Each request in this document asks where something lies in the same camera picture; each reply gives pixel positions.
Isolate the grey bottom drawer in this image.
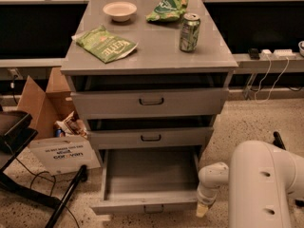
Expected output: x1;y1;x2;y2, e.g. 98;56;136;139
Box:
91;146;199;215

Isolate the grey drawer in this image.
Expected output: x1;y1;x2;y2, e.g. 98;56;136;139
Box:
88;127;213;149
71;88;228;120
91;146;199;215

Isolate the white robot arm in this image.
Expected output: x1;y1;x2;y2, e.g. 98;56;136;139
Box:
196;141;304;228

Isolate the grey top drawer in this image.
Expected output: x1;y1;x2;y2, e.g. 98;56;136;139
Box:
71;88;228;120

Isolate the grey middle drawer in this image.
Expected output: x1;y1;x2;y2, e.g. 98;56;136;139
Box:
88;127;213;149

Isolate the grey drawer cabinet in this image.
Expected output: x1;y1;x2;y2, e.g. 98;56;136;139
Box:
60;0;239;163

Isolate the brown cardboard box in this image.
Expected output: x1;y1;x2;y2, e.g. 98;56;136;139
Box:
18;67;101;175

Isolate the black adapter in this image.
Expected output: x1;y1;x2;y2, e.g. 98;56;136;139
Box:
248;48;260;60

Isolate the white power strip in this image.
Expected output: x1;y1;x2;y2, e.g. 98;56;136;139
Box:
260;49;296;61

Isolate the green soda can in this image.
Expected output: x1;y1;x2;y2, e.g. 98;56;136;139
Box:
180;12;200;52

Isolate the green chip bag flat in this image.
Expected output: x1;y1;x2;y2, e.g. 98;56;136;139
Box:
72;26;137;64

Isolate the black stand left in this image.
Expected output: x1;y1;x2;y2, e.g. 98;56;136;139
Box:
0;104;89;228

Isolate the green crumpled chip bag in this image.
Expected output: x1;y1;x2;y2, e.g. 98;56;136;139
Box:
145;0;189;22

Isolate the white bowl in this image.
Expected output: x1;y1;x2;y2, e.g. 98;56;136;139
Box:
103;2;137;23

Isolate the black floor cable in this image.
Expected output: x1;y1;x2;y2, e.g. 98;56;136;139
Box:
12;155;82;228

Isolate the white cable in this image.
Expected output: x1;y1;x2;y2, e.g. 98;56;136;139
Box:
254;54;291;103

